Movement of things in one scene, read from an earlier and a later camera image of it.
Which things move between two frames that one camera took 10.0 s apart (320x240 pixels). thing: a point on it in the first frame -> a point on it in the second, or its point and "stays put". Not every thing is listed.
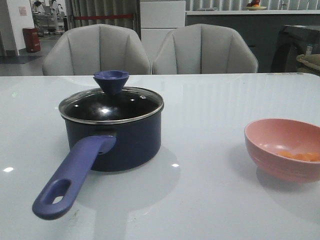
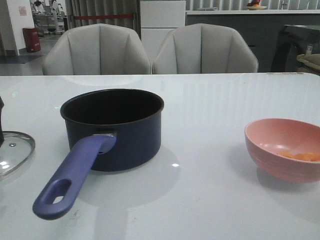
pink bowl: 284,149 stays put
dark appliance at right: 293,41 stays put
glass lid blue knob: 111,102 -> 17,148
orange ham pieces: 310,156 stays put
